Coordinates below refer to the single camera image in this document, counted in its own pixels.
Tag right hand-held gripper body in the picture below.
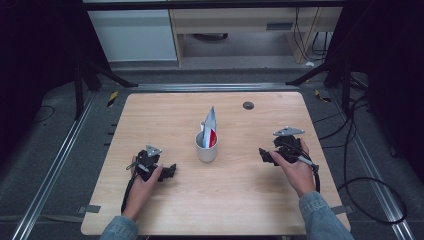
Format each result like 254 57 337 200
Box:
272 125 306 165

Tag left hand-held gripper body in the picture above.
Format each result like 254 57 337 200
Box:
134 143 164 183

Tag white cup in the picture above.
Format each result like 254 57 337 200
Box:
194 130 219 164

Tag white blue red toothpaste tube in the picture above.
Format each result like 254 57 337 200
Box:
201 105 218 150

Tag person's left hand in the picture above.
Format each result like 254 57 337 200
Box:
122 155 165 222

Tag person's right hand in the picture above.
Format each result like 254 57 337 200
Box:
268 137 318 198

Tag yellow black tape strip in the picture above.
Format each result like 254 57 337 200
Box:
106 90 120 108
313 88 333 104

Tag grey tape strip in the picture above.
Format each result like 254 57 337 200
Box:
331 205 354 216
77 204 102 215

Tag black metal stand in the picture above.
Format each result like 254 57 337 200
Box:
73 59 140 121
285 59 355 115

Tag white cabinet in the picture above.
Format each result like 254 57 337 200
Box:
86 8 178 63

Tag left hand-held gripper black cable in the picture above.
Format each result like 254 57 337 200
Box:
120 161 148 215

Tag hand-held gripper black cable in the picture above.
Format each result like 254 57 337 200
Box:
120 161 148 215
297 155 322 194

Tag right hand-held gripper black cable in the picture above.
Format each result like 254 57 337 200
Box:
297 155 322 194

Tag aluminium floor rail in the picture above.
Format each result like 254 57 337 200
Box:
10 89 98 240
129 82 301 93
328 89 418 240

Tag hanging black desk cables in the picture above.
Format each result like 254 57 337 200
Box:
294 6 332 63

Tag thin black floor cable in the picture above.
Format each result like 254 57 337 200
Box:
32 104 56 125

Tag long black floor cable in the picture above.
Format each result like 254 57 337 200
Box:
313 94 408 225

